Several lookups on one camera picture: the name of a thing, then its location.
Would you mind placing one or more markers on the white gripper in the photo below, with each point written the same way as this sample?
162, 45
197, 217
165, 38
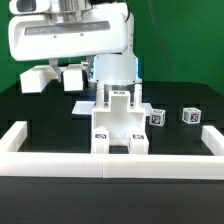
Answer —
53, 29

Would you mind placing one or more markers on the white chair back piece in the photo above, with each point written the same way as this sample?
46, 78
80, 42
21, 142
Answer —
37, 78

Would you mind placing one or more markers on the white chair seat piece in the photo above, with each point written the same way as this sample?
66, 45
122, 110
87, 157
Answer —
119, 114

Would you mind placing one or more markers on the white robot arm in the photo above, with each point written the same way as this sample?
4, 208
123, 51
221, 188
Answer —
111, 68

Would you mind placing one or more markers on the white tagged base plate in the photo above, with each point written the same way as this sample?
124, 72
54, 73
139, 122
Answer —
85, 108

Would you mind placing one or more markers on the white U-shaped fence frame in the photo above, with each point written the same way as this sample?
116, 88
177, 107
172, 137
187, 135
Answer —
13, 162

